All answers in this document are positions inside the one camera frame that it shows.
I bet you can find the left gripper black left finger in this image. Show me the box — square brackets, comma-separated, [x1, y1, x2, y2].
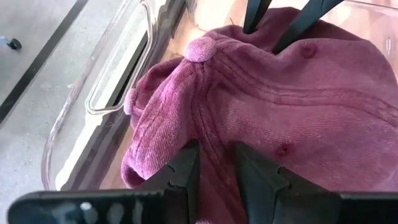
[136, 139, 200, 224]

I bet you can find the maroon cap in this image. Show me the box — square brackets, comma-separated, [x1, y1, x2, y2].
[123, 57, 187, 116]
[120, 6, 398, 224]

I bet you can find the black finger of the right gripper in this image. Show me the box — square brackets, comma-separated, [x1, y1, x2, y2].
[272, 0, 345, 55]
[242, 0, 273, 35]

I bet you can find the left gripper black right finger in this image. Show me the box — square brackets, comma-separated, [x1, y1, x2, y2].
[234, 141, 340, 224]

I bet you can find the clear plastic bin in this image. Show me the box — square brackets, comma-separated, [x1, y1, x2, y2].
[41, 0, 398, 191]

